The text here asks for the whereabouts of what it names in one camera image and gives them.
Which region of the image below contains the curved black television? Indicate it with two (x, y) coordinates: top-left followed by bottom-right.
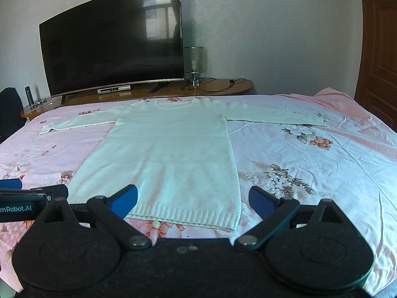
(39, 0), (184, 96)

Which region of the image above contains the white knit sweater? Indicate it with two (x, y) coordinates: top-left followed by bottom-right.
(42, 98), (324, 231)

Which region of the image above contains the wooden TV stand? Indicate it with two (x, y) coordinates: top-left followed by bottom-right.
(20, 78), (254, 120)

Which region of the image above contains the silver set-top box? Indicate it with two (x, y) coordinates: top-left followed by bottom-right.
(97, 85), (131, 95)

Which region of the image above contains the black lamp cable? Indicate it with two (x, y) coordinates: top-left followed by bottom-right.
(180, 76), (248, 94)

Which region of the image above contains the black chair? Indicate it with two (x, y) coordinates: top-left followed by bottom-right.
(0, 87), (26, 143)

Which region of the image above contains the black cordless phone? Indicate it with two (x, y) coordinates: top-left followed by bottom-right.
(25, 86), (35, 108)

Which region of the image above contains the brown wooden door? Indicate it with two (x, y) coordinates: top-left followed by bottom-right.
(355, 0), (396, 131)

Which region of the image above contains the pink floral bed sheet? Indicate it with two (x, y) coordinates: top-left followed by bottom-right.
(1, 88), (396, 297)

